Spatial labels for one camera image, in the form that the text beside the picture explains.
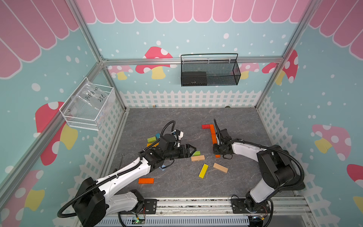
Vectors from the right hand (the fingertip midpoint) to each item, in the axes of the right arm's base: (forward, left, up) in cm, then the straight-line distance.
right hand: (215, 149), depth 96 cm
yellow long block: (-15, +9, 0) cm, 17 cm away
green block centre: (-2, +13, 0) cm, 13 cm away
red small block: (+19, +5, +1) cm, 20 cm away
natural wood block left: (-6, +13, 0) cm, 14 cm away
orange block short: (-5, -1, +1) cm, 5 cm away
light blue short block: (-19, +31, +20) cm, 42 cm away
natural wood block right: (-13, -1, 0) cm, 13 cm away
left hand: (-11, +17, +17) cm, 26 cm away
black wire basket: (+42, +4, +35) cm, 55 cm away
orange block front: (-20, +43, +1) cm, 47 cm away
